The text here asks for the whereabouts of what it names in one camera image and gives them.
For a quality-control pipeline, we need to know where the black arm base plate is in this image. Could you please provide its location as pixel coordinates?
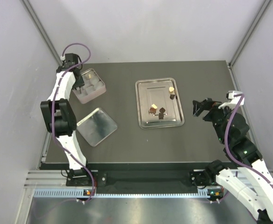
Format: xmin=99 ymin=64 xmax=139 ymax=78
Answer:
xmin=65 ymin=169 xmax=234 ymax=187

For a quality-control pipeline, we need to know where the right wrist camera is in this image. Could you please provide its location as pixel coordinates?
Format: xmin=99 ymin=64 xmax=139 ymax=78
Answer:
xmin=226 ymin=91 xmax=243 ymax=104

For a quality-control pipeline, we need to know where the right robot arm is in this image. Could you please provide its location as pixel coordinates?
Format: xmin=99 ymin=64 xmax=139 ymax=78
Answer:
xmin=190 ymin=91 xmax=273 ymax=224

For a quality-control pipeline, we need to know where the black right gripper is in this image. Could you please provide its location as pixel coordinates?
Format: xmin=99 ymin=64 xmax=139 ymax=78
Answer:
xmin=192 ymin=97 xmax=235 ymax=143

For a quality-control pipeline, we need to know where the pink chocolate tin box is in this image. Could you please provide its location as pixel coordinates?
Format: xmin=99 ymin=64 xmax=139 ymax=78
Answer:
xmin=72 ymin=69 xmax=106 ymax=104

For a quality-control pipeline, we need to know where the aluminium frame rail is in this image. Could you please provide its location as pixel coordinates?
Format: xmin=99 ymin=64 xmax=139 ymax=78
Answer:
xmin=24 ymin=169 xmax=273 ymax=187

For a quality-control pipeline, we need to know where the right aluminium corner post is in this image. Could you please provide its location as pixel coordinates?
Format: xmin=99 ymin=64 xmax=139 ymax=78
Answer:
xmin=228 ymin=0 xmax=273 ymax=69

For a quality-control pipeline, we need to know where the grey slotted cable duct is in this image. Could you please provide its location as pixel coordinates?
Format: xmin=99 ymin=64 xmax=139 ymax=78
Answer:
xmin=33 ymin=189 xmax=210 ymax=198

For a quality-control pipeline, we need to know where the silver tin lid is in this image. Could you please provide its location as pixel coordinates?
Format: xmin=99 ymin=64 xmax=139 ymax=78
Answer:
xmin=77 ymin=107 xmax=118 ymax=147

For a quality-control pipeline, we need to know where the milk chocolate block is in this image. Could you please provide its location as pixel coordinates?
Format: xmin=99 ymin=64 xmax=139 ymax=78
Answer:
xmin=149 ymin=107 xmax=157 ymax=115

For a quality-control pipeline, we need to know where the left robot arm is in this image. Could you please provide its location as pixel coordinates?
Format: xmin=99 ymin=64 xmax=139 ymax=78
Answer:
xmin=40 ymin=66 xmax=93 ymax=185

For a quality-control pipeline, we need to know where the left aluminium corner post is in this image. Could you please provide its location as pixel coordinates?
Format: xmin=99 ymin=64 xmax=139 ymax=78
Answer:
xmin=20 ymin=0 xmax=62 ymax=65

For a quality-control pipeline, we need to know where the aluminium corner post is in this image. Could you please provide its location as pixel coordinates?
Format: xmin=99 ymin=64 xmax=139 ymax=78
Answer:
xmin=228 ymin=0 xmax=273 ymax=69
xmin=20 ymin=0 xmax=62 ymax=65

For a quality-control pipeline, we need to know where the steel serving tray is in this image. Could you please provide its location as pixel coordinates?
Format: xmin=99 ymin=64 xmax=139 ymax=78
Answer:
xmin=135 ymin=77 xmax=185 ymax=129

